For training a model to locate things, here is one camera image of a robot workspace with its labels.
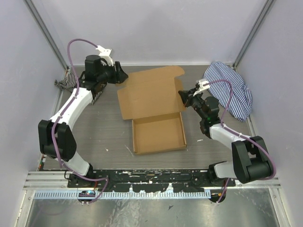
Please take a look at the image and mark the brown cardboard box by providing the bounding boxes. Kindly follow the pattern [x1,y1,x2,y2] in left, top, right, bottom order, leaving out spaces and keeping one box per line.
[117,66,187,155]

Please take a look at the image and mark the left aluminium corner post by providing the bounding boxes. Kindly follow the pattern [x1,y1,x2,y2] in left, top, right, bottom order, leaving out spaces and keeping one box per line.
[23,0,70,70]

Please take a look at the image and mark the black white striped cloth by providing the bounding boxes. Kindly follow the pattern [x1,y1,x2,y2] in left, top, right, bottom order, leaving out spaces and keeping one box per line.
[54,72,106,105]

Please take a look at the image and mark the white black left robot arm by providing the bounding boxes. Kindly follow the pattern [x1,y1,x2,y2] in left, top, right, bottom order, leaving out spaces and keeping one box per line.
[38,55,128,188]

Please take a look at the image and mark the blue white striped cloth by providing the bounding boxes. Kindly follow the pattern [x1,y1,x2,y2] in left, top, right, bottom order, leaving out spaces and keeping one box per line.
[204,61,252,122]

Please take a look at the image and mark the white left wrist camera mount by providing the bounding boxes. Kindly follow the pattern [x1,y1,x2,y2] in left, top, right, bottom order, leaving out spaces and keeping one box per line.
[96,45,114,66]

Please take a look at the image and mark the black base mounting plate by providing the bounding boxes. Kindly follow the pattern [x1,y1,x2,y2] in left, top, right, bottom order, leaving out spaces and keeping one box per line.
[64,169,227,193]

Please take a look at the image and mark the white slotted cable duct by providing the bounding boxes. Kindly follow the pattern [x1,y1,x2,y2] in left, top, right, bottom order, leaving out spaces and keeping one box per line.
[33,190,211,200]

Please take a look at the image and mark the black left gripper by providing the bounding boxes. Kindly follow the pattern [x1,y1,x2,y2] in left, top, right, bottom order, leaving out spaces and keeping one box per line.
[97,61,129,85]

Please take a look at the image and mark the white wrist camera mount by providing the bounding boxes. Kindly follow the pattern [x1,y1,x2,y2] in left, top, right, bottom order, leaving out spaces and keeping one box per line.
[96,45,114,66]
[193,79,210,96]

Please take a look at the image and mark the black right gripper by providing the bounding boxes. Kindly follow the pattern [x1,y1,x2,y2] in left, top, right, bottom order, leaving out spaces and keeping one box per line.
[178,87,207,120]

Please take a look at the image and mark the right aluminium corner post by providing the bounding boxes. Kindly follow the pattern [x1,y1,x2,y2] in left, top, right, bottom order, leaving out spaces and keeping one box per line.
[232,0,276,70]

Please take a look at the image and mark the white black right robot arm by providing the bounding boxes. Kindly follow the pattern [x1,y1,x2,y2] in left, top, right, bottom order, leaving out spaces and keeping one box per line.
[178,89,275,187]

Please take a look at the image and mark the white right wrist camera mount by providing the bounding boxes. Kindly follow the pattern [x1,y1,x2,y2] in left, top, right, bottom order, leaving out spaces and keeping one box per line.
[193,79,210,96]

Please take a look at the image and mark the aluminium corner post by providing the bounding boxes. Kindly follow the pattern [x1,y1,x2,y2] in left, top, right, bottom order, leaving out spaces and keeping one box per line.
[23,0,70,70]
[232,0,276,70]

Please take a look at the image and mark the aluminium rail beam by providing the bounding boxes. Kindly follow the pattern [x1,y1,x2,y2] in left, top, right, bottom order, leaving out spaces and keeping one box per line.
[22,169,282,190]

